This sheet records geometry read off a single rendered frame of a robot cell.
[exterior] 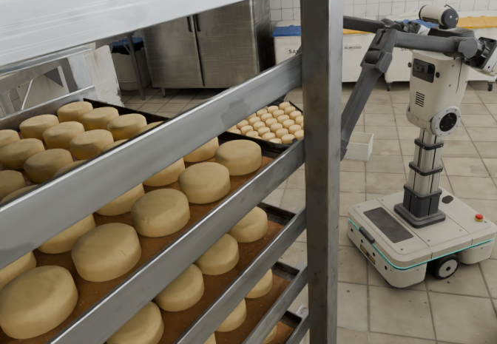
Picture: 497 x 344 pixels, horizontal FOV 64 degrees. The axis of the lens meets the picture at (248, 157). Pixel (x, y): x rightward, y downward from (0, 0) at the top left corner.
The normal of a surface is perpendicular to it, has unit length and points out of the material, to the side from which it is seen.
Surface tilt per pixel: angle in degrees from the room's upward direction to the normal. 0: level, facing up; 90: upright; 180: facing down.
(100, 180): 90
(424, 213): 90
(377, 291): 0
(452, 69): 90
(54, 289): 0
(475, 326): 0
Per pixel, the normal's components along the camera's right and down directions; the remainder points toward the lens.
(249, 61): -0.23, 0.48
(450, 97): 0.32, 0.58
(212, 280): -0.09, -0.88
